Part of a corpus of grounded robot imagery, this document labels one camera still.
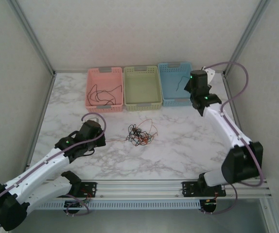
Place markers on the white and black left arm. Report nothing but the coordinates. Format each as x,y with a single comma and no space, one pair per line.
40,167

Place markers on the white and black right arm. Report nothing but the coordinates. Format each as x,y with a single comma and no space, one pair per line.
217,121

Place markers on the blue perforated plastic basket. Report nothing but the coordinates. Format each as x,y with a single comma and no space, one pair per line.
168,85

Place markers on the pink perforated plastic basket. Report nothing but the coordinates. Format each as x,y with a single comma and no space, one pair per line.
105,80

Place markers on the green perforated plastic basket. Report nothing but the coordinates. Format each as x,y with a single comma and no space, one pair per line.
142,89

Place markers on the black controller board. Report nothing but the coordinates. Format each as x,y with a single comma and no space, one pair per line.
208,206
74,205

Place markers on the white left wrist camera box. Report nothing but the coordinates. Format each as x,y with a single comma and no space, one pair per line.
94,119

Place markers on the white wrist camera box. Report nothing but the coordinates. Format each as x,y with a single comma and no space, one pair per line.
94,119
210,72

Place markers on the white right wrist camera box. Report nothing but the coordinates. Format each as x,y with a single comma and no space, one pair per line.
210,72

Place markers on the aluminium side rail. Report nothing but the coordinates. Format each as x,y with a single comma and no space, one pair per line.
41,121
238,122

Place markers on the aluminium rear rail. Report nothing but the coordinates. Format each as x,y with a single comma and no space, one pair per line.
69,71

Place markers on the aluminium frame post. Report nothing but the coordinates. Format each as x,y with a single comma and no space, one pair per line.
267,216
33,36
247,36

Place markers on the wide aluminium base rail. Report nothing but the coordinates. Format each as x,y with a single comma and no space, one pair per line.
142,188

